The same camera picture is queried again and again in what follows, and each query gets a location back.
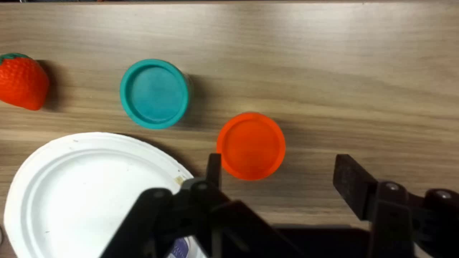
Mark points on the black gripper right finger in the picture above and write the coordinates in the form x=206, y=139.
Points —
x=355, y=184

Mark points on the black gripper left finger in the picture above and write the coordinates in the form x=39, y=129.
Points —
x=214, y=170

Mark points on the orange lid play-doh tub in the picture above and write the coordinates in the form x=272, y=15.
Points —
x=252, y=144

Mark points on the teal lid play-doh tub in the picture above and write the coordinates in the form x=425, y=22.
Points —
x=154, y=93

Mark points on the red toy strawberry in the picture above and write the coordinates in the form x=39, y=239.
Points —
x=23, y=81

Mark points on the white pill bottle blue label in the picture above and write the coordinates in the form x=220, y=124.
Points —
x=186, y=246

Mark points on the white paper plate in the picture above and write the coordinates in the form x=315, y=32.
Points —
x=69, y=196

